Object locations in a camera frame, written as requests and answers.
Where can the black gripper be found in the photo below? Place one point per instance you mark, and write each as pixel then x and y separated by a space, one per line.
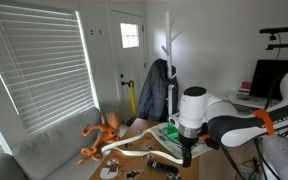
pixel 187 140

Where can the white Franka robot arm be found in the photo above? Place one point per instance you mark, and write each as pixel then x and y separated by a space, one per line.
pixel 230 120

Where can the box on floor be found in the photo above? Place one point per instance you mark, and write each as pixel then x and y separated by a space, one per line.
pixel 249 172

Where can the black remote control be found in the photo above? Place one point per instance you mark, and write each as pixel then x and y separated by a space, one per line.
pixel 162 166

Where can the wooden coffee table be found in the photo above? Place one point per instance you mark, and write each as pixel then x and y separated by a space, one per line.
pixel 140 166

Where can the small dark sticker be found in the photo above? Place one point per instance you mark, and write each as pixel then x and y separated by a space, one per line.
pixel 133 174

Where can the dark grey jacket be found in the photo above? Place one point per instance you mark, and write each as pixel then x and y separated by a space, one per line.
pixel 155 93

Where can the snowman sticker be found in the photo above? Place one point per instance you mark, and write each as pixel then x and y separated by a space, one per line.
pixel 110 168

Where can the yellow stick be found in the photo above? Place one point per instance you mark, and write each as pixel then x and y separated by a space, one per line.
pixel 132 98

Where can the white media cabinet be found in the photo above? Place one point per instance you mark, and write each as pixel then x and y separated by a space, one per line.
pixel 247 101

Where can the orange octopus plush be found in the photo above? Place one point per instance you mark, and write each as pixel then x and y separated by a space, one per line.
pixel 105 131

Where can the stack of books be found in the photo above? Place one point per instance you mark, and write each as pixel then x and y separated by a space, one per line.
pixel 245 87

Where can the white door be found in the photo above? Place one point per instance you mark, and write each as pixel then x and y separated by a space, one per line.
pixel 130 66

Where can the black monitor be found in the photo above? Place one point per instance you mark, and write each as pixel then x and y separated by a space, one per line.
pixel 267 78

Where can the white coat rack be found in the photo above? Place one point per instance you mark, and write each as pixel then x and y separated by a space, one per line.
pixel 169 40

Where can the grey sofa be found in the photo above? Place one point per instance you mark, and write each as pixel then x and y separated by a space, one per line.
pixel 50 150

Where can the wide white window blind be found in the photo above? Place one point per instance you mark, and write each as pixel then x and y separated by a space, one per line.
pixel 47 66

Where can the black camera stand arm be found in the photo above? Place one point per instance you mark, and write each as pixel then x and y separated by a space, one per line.
pixel 284 45

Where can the black wall switch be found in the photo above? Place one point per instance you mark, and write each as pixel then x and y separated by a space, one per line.
pixel 100 32
pixel 91 32

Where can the black stereo camera bar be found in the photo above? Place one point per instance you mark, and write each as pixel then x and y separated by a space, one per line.
pixel 275 30

